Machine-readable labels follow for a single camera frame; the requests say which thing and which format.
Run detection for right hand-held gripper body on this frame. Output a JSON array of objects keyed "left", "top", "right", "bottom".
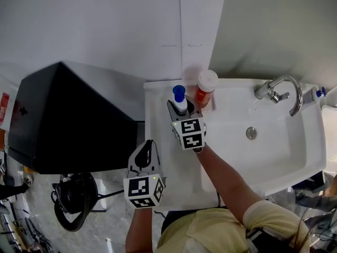
[{"left": 170, "top": 111, "right": 207, "bottom": 153}]

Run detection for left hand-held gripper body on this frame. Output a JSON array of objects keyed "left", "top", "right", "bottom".
[{"left": 123, "top": 168, "right": 167, "bottom": 209}]

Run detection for red bottle white cap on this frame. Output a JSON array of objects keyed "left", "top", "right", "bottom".
[{"left": 194, "top": 70, "right": 219, "bottom": 109}]

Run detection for person's left forearm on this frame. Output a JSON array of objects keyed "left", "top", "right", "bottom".
[{"left": 125, "top": 207, "right": 154, "bottom": 253}]

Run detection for person's right forearm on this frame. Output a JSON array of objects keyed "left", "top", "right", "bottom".
[{"left": 196, "top": 143, "right": 264, "bottom": 226}]

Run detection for black metal chair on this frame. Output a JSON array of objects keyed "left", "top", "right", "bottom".
[{"left": 51, "top": 172, "right": 124, "bottom": 233}]

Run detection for black glass-door fridge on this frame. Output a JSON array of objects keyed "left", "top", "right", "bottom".
[{"left": 7, "top": 61, "right": 145, "bottom": 175}]

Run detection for person's torso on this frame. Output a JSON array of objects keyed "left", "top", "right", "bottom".
[{"left": 157, "top": 200, "right": 313, "bottom": 253}]

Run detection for white sink vanity cabinet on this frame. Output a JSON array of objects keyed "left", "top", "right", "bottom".
[{"left": 143, "top": 77, "right": 327, "bottom": 212}]

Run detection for chrome faucet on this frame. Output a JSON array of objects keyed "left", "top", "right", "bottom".
[{"left": 254, "top": 74, "right": 303, "bottom": 117}]

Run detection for translucent container red label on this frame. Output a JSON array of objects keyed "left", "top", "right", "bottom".
[{"left": 0, "top": 74, "right": 19, "bottom": 131}]

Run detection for tangle of black cables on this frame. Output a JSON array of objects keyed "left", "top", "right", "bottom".
[{"left": 0, "top": 204, "right": 53, "bottom": 253}]

